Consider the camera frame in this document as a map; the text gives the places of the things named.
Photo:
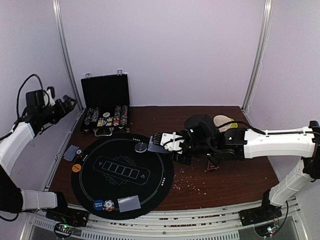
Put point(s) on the orange big blind button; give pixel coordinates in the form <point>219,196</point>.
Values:
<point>76,168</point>

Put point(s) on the red poker chip stack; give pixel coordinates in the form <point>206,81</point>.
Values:
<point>109,205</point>

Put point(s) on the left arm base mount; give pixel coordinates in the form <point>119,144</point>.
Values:
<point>70,216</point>

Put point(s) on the black white poker chip stack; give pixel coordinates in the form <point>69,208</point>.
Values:
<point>79,152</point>

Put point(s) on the blue small blind button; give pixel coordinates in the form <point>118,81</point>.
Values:
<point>98,205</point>

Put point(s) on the black poker chip case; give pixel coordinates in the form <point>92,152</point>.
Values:
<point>106,93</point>

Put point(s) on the grey ridged card holder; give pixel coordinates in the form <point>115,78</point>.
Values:
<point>152,147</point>

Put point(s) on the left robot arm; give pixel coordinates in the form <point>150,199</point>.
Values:
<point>13,199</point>

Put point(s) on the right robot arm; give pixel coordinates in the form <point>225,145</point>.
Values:
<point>249,142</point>

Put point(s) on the white dealer button in case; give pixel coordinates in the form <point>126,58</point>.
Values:
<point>106,114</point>

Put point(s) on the white floral ceramic mug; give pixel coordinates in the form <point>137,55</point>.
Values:
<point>219,120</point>

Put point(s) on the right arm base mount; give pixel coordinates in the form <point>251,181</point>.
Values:
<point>259,215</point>

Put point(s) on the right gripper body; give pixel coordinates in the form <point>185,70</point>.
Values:
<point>178,155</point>

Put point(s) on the right aluminium frame post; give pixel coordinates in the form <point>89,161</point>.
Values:
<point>261,48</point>

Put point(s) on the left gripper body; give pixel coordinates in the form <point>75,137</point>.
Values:
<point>51,116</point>

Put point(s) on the lime green small bowl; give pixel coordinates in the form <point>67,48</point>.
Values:
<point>234,125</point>

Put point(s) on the black round poker mat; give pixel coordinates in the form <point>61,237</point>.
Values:
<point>111,169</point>

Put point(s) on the red triangle all-in marker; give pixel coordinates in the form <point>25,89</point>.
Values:
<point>212,166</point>

